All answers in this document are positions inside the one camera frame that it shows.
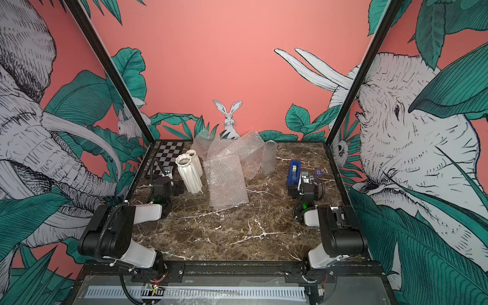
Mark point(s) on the crumpled bubble wrap pile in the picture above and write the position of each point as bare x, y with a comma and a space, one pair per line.
249, 148

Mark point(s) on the black white chessboard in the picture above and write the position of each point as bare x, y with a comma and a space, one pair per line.
166, 153

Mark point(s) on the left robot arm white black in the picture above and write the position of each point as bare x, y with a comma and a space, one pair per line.
108, 236

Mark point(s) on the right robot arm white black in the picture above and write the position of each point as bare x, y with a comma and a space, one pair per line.
341, 236

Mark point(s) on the small white ribbed vase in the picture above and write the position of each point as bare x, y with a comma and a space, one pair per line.
195, 161

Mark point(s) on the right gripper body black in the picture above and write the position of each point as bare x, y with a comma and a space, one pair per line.
302, 181

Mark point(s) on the right black frame post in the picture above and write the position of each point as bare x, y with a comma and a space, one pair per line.
387, 20

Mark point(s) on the large white ribbed vase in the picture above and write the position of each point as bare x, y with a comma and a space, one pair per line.
189, 174

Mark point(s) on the white slotted cable duct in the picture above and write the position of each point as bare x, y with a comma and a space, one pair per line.
273, 293

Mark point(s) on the black front mounting rail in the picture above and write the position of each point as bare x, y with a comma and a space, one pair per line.
291, 271

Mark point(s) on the left black frame post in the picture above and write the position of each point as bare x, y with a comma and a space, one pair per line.
82, 20

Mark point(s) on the black frame post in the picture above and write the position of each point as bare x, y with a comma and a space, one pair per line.
82, 20
387, 20

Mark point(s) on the blue tape dispenser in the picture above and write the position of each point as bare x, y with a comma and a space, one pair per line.
294, 174

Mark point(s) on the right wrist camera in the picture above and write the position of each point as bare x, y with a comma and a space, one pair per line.
305, 178

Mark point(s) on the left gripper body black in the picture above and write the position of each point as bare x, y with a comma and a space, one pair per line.
164, 179

